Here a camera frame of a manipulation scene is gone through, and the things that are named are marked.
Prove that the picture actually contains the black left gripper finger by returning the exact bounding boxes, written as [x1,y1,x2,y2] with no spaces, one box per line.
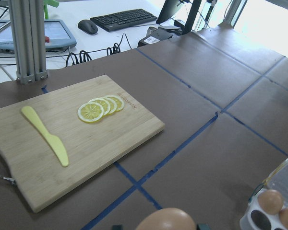
[198,223,210,230]

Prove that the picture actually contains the clear plastic egg carton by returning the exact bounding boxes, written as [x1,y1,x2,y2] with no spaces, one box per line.
[240,158,288,230]

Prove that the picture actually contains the black box with label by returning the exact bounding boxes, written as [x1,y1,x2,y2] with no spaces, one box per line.
[137,26,181,47]

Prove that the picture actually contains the blue tape strip lengthwise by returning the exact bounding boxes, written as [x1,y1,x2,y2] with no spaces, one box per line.
[136,48,288,156]

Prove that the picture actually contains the lemon slice back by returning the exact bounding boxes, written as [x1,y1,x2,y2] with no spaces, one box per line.
[104,95,124,114]

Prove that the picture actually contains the lemon slice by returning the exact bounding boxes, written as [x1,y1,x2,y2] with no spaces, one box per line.
[88,97,111,115]
[104,95,124,114]
[78,102,104,123]
[96,97,117,115]

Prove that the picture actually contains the lemon slice front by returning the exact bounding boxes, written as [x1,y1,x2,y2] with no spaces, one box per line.
[78,102,104,123]

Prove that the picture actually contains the bamboo cutting board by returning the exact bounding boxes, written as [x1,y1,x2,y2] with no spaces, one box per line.
[0,75,165,213]

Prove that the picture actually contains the yellow plastic knife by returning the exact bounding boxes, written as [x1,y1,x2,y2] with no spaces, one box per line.
[21,106,69,167]

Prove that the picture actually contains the black monitor stand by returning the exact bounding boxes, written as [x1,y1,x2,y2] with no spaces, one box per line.
[156,0,202,35]

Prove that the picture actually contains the black keyboard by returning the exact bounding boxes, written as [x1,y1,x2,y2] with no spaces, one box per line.
[90,9,157,32]

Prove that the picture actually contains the black computer mouse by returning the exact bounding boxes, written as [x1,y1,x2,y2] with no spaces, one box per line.
[77,19,98,35]

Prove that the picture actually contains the grey teach pendant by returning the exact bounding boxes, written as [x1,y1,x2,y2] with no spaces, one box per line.
[0,20,77,54]

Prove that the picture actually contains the black cable bundle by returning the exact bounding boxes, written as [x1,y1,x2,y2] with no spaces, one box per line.
[65,33,132,68]

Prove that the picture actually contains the aluminium frame post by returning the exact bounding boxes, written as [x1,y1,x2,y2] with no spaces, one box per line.
[8,0,48,84]

